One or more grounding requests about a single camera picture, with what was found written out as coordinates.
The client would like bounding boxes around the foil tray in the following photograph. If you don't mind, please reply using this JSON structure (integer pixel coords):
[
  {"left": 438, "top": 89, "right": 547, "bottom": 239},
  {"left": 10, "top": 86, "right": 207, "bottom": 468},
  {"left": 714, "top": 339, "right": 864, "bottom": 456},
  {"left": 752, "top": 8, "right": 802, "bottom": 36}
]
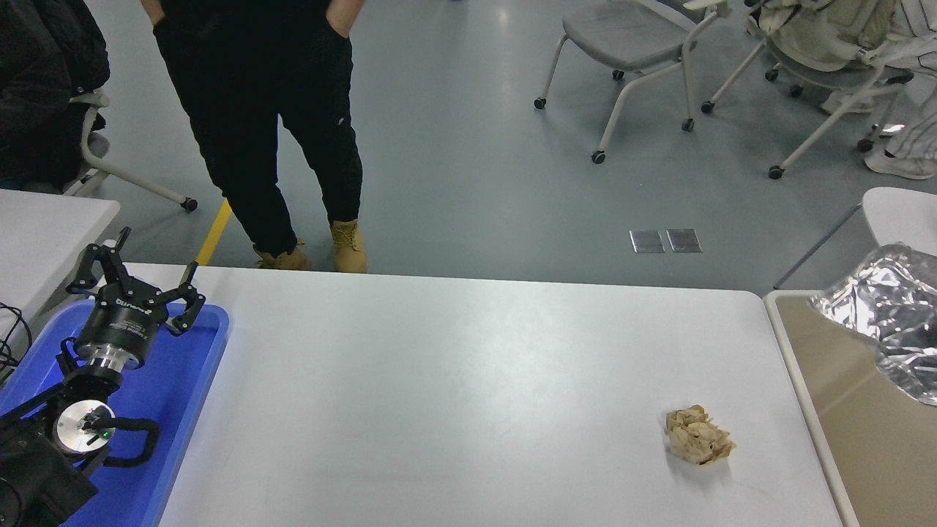
[{"left": 809, "top": 244, "right": 937, "bottom": 407}]

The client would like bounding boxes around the black padded coat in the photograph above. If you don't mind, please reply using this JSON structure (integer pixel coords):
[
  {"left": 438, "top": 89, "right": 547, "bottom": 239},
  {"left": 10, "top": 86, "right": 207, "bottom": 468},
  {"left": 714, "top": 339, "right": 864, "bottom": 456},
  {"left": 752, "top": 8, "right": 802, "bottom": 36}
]
[{"left": 0, "top": 0, "right": 112, "bottom": 193}]

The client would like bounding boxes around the white frame wheeled chair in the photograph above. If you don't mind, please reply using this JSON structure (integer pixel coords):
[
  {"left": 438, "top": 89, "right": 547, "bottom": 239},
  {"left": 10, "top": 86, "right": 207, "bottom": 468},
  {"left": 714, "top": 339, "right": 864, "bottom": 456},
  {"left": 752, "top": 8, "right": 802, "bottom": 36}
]
[{"left": 62, "top": 88, "right": 198, "bottom": 213}]

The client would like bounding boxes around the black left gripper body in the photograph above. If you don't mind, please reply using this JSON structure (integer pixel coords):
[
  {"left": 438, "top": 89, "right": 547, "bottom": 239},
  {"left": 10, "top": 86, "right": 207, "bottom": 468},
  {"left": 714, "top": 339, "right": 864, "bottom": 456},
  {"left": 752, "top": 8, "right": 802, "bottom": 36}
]
[{"left": 75, "top": 282, "right": 171, "bottom": 361}]

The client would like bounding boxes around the cream wheeled office chair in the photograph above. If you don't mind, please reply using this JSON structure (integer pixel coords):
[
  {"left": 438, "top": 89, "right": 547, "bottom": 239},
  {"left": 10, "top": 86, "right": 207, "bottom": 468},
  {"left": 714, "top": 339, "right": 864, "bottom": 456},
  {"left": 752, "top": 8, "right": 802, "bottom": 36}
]
[{"left": 701, "top": 0, "right": 937, "bottom": 180}]

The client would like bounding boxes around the large pale bin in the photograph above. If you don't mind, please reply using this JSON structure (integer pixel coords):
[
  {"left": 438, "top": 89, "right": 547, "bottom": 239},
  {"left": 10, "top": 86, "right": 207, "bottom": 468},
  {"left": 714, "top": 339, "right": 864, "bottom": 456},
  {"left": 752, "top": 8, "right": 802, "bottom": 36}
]
[{"left": 764, "top": 291, "right": 937, "bottom": 527}]

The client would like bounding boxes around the white round table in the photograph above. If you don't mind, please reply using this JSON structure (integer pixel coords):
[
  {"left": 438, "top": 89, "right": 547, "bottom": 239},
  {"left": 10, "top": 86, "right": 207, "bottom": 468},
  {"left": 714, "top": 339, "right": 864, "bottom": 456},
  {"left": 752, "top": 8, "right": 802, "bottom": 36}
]
[{"left": 862, "top": 187, "right": 937, "bottom": 258}]

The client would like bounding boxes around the grey wheeled chair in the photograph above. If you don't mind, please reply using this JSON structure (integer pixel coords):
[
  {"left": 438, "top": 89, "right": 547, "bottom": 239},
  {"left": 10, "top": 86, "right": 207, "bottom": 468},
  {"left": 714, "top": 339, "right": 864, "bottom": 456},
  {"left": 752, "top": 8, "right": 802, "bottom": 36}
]
[{"left": 534, "top": 0, "right": 733, "bottom": 164}]

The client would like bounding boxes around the tan paper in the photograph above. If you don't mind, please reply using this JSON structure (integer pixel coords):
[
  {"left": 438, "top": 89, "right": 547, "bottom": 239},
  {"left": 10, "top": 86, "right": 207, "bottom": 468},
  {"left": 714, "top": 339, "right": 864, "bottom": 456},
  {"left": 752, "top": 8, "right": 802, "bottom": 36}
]
[{"left": 665, "top": 406, "right": 735, "bottom": 467}]

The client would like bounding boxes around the black cable bundle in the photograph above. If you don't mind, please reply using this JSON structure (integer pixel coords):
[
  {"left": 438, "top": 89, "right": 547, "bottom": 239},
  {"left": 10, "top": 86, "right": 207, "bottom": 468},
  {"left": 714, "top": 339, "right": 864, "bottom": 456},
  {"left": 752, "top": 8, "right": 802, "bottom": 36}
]
[{"left": 0, "top": 302, "right": 34, "bottom": 385}]

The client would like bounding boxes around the person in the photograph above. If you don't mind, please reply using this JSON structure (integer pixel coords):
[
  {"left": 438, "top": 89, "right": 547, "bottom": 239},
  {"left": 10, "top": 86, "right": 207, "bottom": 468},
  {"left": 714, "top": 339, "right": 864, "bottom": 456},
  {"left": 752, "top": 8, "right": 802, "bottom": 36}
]
[
  {"left": 820, "top": 0, "right": 937, "bottom": 180},
  {"left": 139, "top": 0, "right": 367, "bottom": 274}
]

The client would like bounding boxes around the blue plastic tray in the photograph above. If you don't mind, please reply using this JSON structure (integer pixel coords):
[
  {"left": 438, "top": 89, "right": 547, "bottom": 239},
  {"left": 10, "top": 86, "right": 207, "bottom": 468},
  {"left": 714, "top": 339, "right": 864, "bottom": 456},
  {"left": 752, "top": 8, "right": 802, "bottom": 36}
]
[{"left": 0, "top": 300, "right": 231, "bottom": 527}]

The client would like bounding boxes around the white side table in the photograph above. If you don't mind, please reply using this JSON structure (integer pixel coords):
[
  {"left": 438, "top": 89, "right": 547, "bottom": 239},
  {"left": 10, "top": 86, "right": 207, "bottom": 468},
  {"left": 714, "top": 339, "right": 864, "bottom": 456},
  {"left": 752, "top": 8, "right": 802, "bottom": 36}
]
[{"left": 0, "top": 189, "right": 121, "bottom": 341}]

